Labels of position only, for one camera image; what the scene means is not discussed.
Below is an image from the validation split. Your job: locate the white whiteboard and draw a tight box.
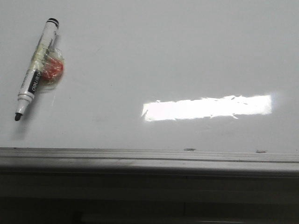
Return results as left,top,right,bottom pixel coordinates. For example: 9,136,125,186
0,0,299,154

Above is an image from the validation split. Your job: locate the grey aluminium whiteboard frame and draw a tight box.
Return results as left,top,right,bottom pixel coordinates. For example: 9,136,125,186
0,147,299,178

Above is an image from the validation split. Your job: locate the white black whiteboard marker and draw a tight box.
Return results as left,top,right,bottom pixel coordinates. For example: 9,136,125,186
14,18,59,121

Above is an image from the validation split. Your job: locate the red magnet taped to marker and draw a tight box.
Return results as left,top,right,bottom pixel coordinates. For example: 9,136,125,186
42,48,64,91

